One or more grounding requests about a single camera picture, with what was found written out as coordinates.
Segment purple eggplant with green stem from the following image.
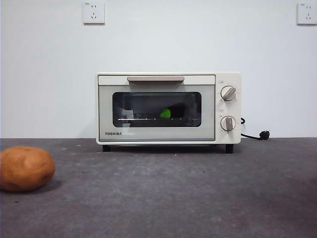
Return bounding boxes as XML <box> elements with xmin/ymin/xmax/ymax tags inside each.
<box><xmin>159</xmin><ymin>102</ymin><xmax>189</xmax><ymax>119</ymax></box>

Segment oven door with beige handle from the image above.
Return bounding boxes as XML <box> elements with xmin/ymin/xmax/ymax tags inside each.
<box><xmin>98</xmin><ymin>75</ymin><xmax>216</xmax><ymax>142</ymax></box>

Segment beige oven knob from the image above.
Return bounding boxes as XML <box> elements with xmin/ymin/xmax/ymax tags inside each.
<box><xmin>220</xmin><ymin>85</ymin><xmax>238</xmax><ymax>102</ymax></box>
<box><xmin>219</xmin><ymin>116</ymin><xmax>238</xmax><ymax>132</ymax></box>

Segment white toaster oven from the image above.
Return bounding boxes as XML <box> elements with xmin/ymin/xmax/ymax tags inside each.
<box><xmin>95</xmin><ymin>71</ymin><xmax>242</xmax><ymax>154</ymax></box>

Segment brown potato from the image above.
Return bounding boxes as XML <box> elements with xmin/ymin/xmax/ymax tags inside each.
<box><xmin>0</xmin><ymin>145</ymin><xmax>56</xmax><ymax>192</ymax></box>

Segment metal wire oven rack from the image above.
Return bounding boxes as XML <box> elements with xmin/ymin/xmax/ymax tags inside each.
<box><xmin>118</xmin><ymin>117</ymin><xmax>200</xmax><ymax>122</ymax></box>

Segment black power cable with plug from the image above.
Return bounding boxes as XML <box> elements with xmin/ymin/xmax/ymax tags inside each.
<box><xmin>240</xmin><ymin>117</ymin><xmax>272</xmax><ymax>141</ymax></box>

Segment white wall socket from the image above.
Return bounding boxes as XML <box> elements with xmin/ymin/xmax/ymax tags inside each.
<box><xmin>83</xmin><ymin>1</ymin><xmax>106</xmax><ymax>25</ymax></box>
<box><xmin>297</xmin><ymin>2</ymin><xmax>317</xmax><ymax>26</ymax></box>

